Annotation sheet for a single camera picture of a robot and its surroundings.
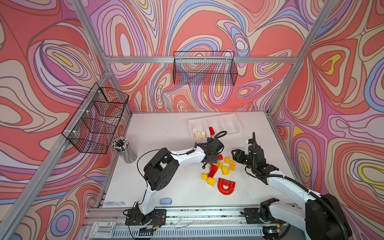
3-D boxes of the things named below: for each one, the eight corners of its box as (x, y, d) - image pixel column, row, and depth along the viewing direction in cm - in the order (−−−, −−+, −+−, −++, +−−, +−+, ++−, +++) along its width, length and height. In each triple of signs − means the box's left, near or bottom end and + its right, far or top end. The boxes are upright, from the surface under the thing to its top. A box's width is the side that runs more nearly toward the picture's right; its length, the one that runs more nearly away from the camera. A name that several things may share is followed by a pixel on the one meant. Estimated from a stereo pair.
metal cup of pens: (122, 163, 94) (110, 148, 80) (126, 152, 100) (115, 136, 85) (135, 163, 94) (125, 148, 80) (138, 152, 100) (129, 136, 85)
